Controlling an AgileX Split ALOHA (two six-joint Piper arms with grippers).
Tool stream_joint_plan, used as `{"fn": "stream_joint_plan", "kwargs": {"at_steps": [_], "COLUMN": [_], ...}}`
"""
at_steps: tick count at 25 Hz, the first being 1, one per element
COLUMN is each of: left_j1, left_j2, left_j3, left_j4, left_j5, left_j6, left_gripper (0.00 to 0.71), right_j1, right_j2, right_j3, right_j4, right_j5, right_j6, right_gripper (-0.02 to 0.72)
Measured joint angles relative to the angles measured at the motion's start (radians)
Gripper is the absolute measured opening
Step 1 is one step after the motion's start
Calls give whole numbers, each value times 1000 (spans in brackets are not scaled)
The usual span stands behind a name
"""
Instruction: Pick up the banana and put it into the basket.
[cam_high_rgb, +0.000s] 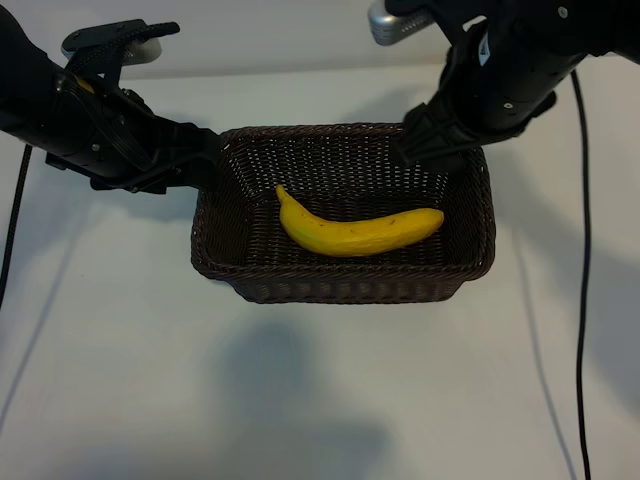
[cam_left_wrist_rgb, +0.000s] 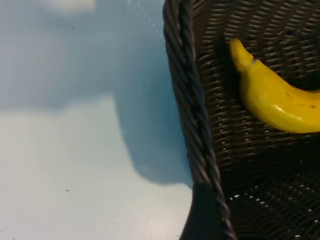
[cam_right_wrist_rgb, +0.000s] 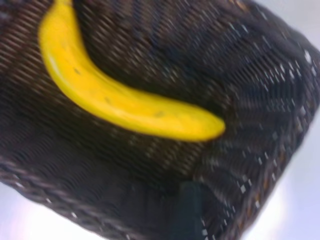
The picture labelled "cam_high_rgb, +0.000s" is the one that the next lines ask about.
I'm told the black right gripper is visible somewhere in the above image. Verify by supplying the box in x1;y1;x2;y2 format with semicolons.
392;82;557;175

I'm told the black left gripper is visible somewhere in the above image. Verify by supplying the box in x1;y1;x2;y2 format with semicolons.
44;72;221;196

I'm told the yellow banana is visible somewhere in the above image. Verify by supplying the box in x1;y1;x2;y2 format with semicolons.
275;183;445;259

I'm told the brown wicker basket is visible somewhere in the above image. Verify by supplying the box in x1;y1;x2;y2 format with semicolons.
189;122;497;305

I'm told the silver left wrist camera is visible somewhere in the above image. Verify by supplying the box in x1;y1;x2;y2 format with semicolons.
60;19;163;65

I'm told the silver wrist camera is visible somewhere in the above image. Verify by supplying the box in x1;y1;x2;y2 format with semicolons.
60;19;163;65
367;2;444;47

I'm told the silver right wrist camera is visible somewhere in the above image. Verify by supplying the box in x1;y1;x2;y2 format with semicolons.
367;2;444;47

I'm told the thin smooth black cable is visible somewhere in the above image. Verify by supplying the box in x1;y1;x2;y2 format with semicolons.
568;69;597;480

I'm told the braided black cable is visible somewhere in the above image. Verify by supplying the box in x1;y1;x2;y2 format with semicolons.
0;144;32;309

